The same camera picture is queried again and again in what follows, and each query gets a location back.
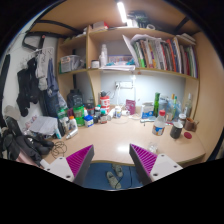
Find brown mug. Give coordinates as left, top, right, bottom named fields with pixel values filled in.
left=184, top=117, right=200, bottom=132

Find magenta box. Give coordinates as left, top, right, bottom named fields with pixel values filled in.
left=125, top=98, right=137, bottom=116

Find black bag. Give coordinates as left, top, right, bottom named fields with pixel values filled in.
left=66, top=88, right=84, bottom=109

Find grey shoe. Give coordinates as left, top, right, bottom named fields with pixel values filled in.
left=106, top=170, right=120, bottom=191
left=111, top=163, right=125, bottom=178

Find green glass bottle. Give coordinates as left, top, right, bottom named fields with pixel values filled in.
left=153, top=92, right=161, bottom=118

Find white plastic bottle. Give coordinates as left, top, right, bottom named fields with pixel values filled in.
left=68, top=115, right=78, bottom=132

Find black clothes pile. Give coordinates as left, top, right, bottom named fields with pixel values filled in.
left=0, top=114, right=55, bottom=163

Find white bottle blue lid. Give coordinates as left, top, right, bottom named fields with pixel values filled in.
left=83, top=114, right=95, bottom=128

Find wooden shelf unit with books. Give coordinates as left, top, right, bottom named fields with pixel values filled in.
left=55, top=20, right=200, bottom=111

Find green canister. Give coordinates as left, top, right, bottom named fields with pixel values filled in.
left=73, top=105, right=86, bottom=127

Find brown jar white lid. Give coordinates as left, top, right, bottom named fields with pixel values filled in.
left=177, top=113, right=187, bottom=127

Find clear glass bottle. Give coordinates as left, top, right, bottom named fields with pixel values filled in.
left=184, top=92, right=194, bottom=118

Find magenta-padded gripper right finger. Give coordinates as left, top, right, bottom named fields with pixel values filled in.
left=128, top=143, right=184, bottom=186

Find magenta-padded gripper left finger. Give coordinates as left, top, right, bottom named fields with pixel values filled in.
left=42, top=144, right=95, bottom=188

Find gold-capped clear bottle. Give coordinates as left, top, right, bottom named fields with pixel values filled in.
left=169, top=93, right=176, bottom=121

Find dark bottle red label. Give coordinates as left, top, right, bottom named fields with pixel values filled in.
left=99, top=109, right=109, bottom=125

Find ceiling tube lamp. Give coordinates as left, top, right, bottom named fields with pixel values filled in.
left=116, top=1, right=129, bottom=24

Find hanging dark clothes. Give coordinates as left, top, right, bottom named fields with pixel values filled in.
left=15, top=46, right=68, bottom=118

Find red white canister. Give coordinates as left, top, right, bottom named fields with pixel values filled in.
left=99, top=95, right=111, bottom=114

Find black cable coil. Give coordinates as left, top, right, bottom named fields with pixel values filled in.
left=50, top=140, right=68, bottom=159

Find white lying tube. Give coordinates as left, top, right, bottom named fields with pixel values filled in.
left=65, top=128, right=80, bottom=140

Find stack of papers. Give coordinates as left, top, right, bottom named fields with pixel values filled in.
left=28, top=115, right=60, bottom=136

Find dark grey mug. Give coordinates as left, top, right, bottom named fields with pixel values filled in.
left=169, top=121, right=185, bottom=140

